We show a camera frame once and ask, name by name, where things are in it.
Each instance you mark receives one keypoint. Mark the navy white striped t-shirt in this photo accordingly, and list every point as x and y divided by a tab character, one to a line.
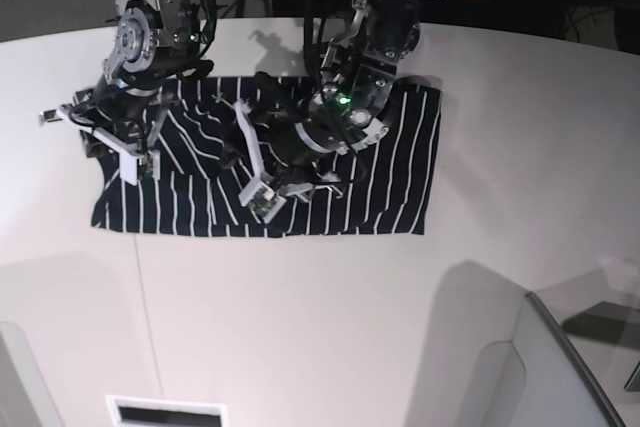
194	197

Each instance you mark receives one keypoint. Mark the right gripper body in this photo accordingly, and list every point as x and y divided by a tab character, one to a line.
116	112

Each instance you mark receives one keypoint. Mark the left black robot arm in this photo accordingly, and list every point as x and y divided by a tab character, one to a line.
351	51

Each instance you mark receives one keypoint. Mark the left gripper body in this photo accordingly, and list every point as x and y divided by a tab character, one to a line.
302	144

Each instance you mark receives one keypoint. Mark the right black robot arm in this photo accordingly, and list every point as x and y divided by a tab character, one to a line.
154	40

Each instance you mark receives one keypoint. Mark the white slotted panel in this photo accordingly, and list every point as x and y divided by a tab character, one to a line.
135	411

